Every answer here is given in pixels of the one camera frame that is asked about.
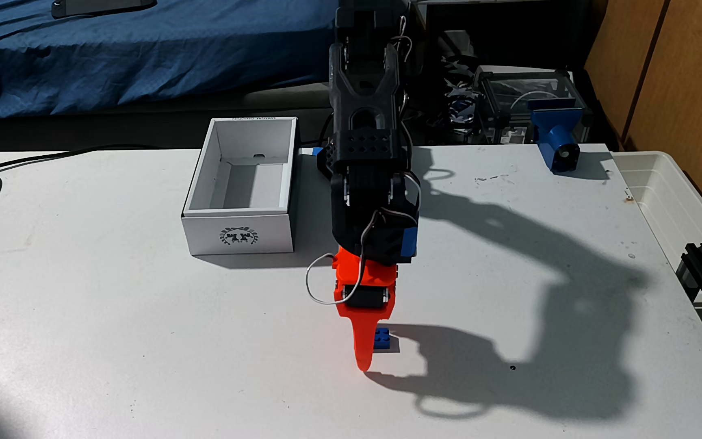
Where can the blue toy brick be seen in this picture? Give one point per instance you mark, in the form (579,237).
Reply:
(382,338)

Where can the white cardboard box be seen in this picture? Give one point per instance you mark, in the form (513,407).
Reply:
(238,235)

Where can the black white patterned bag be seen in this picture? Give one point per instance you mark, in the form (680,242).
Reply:
(460,107)

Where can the white plastic bin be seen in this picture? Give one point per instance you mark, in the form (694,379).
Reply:
(662,195)

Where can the blue bed blanket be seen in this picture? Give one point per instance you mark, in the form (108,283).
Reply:
(144,49)

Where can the wooden wardrobe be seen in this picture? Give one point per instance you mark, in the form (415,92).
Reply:
(692,91)

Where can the clear acrylic enclosure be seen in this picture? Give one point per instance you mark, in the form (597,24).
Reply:
(509,91)

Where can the blue printed clamp mount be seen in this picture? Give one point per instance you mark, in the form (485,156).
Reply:
(555,131)

